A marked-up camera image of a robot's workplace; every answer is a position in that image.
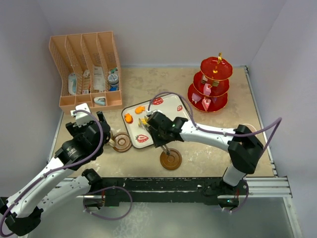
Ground orange fish cake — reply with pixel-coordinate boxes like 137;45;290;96
135;106;146;114
124;113;133;123

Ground red three-tier stand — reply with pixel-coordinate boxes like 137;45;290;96
187;53;233;113

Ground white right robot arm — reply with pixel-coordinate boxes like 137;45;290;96
147;111;264;194

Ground white sachet packet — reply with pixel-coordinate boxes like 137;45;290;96
93;66;106;92

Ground small boxed packets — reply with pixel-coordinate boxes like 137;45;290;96
81;69;91;94

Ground beige ceramic mug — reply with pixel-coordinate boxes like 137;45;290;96
108;136;116;148

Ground pink desk organizer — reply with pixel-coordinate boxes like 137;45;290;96
49;31;123;114

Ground metal serving tongs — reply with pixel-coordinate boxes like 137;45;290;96
142;117;170;156

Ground yellow toy cake slice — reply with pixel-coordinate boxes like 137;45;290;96
138;118;148;127

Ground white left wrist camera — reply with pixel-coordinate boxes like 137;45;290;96
70;103;92;127

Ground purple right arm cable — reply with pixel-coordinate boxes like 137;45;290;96
146;92;282;154

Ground blue white round tin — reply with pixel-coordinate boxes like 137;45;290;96
107;73;119;85

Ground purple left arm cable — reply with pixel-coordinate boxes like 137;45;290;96
0;109;104;236

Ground coral toy cake slice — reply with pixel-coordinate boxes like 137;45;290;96
202;98;211;112

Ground brown toy cake slice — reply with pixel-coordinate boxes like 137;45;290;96
201;75;208;84

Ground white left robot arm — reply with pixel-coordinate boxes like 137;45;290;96
0;110;111;237

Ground white strawberry tray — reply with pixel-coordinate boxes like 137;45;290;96
121;94;190;149

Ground purple fuzzy sweet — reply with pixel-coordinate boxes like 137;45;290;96
191;93;202;104

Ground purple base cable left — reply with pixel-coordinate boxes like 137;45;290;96
83;184;134;221

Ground clear plastic cup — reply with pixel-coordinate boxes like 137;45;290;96
243;123;257;132

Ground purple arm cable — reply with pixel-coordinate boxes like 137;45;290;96
0;109;104;236
146;92;282;154

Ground brown coaster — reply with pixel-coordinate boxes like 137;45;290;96
112;132;132;153
160;149;182;171

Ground pink toy cake slice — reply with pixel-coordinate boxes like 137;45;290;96
203;83;212;96

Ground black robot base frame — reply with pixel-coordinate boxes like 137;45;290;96
81;168;248;208

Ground blue white pouch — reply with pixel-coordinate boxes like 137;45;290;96
68;73;77;95

